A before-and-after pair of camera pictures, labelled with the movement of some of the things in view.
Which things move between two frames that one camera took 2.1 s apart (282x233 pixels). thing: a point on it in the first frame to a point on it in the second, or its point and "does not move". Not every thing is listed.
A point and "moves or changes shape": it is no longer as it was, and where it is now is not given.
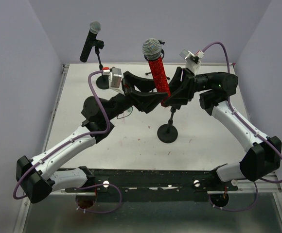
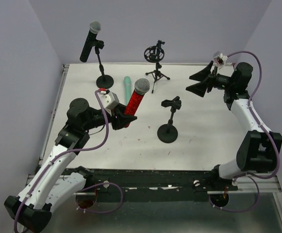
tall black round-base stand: (168, 133) does not move
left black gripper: (126, 90) to (116, 117)
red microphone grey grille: (152, 51) moves or changes shape
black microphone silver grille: (95, 28) does not move
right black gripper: (187, 85) to (212, 79)
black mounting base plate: (154, 185) does not move
